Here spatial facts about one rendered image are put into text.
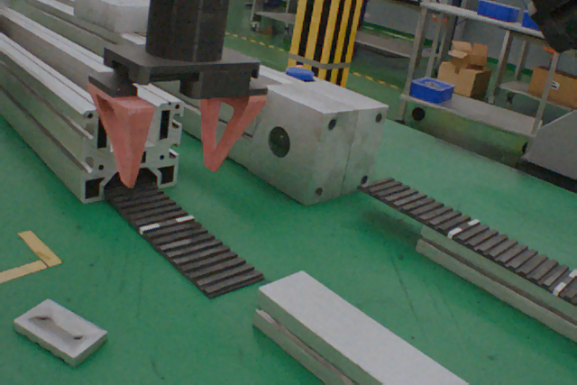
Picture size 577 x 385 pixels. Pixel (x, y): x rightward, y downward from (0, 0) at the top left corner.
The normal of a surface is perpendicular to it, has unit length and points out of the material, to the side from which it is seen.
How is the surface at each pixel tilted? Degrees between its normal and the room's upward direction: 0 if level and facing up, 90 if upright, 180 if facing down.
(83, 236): 0
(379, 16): 90
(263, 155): 90
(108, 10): 90
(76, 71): 90
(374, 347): 0
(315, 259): 0
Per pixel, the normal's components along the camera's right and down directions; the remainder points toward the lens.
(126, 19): 0.68, 0.38
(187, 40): 0.18, 0.40
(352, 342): 0.16, -0.91
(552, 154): -0.64, 0.19
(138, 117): 0.57, 0.68
